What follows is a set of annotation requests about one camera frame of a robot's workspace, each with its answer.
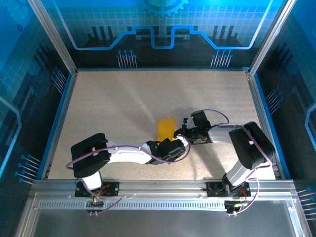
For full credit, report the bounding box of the gear print enclosure panel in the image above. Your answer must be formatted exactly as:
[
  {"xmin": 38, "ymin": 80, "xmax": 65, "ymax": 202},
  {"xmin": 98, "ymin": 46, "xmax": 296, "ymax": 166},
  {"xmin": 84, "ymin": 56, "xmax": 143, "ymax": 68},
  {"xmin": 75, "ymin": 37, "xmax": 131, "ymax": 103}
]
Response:
[{"xmin": 40, "ymin": 0, "xmax": 288, "ymax": 70}]

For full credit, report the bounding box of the blue circuit print panel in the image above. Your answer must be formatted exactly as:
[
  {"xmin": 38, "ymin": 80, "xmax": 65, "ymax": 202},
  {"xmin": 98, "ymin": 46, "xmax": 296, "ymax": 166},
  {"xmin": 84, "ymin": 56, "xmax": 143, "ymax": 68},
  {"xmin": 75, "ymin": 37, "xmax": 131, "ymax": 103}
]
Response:
[
  {"xmin": 256, "ymin": 0, "xmax": 316, "ymax": 223},
  {"xmin": 0, "ymin": 0, "xmax": 75, "ymax": 237}
]

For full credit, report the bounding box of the aluminium rail with blue strip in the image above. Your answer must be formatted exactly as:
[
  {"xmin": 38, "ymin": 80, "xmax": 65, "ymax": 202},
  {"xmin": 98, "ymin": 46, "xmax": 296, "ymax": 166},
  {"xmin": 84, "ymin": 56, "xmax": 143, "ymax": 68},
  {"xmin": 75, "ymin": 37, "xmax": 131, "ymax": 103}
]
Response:
[
  {"xmin": 246, "ymin": 70, "xmax": 291, "ymax": 180},
  {"xmin": 39, "ymin": 70, "xmax": 79, "ymax": 180}
]

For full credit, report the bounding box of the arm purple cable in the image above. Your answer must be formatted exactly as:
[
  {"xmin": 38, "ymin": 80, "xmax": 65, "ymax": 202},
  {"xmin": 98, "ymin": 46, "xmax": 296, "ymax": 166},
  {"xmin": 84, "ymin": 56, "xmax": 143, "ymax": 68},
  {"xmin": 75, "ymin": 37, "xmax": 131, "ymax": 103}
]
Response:
[
  {"xmin": 65, "ymin": 135, "xmax": 191, "ymax": 217},
  {"xmin": 197, "ymin": 108, "xmax": 274, "ymax": 217}
]

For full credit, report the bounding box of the grey metal sheet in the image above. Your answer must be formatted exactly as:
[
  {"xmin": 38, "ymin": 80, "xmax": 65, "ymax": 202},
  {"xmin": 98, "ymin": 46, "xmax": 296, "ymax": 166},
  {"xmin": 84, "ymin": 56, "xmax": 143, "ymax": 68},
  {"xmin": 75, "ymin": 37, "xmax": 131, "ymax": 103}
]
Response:
[{"xmin": 14, "ymin": 192, "xmax": 313, "ymax": 237}]

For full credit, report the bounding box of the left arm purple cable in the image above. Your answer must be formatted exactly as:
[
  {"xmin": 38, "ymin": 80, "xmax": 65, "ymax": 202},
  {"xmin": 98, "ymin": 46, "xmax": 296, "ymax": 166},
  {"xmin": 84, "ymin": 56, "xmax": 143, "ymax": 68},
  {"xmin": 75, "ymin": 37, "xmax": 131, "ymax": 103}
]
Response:
[{"xmin": 65, "ymin": 135, "xmax": 191, "ymax": 217}]

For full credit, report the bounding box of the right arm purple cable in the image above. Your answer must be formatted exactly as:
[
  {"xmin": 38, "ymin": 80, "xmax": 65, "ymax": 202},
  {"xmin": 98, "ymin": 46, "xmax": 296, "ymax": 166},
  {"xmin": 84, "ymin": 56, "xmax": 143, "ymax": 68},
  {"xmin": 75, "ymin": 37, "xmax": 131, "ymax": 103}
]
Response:
[{"xmin": 197, "ymin": 108, "xmax": 274, "ymax": 217}]

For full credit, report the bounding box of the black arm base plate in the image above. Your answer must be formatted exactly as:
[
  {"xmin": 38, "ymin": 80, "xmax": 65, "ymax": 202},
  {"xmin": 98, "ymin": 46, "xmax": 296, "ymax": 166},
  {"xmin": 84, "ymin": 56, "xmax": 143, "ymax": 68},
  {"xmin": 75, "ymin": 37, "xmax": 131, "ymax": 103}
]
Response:
[
  {"xmin": 75, "ymin": 181, "xmax": 120, "ymax": 198},
  {"xmin": 206, "ymin": 181, "xmax": 252, "ymax": 198}
]

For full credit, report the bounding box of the aluminium frame post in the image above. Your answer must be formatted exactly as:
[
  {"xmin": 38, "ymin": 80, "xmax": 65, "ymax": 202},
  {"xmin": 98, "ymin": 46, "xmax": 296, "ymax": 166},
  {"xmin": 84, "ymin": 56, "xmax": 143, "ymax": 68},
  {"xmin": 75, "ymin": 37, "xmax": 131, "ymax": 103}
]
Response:
[
  {"xmin": 26, "ymin": 0, "xmax": 79, "ymax": 76},
  {"xmin": 248, "ymin": 0, "xmax": 298, "ymax": 76}
]

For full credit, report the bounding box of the small controller board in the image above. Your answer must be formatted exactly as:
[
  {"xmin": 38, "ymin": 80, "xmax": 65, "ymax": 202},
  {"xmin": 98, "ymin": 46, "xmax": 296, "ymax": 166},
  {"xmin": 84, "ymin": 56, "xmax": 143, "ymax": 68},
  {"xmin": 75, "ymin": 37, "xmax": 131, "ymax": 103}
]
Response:
[
  {"xmin": 224, "ymin": 200, "xmax": 248, "ymax": 215},
  {"xmin": 85, "ymin": 197, "xmax": 104, "ymax": 207}
]

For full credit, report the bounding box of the slotted grey cable duct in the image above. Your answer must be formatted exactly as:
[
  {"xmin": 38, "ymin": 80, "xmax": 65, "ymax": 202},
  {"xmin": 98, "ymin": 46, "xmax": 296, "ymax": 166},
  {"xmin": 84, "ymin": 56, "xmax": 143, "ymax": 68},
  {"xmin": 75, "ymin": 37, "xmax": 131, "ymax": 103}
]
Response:
[{"xmin": 39, "ymin": 200, "xmax": 229, "ymax": 211}]

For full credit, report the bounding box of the wide aluminium extrusion rail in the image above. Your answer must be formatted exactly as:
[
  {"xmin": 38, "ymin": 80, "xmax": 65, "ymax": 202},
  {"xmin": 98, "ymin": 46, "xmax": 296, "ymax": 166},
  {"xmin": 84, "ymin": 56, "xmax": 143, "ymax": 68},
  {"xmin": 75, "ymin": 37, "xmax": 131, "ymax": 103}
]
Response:
[{"xmin": 31, "ymin": 179, "xmax": 296, "ymax": 201}]

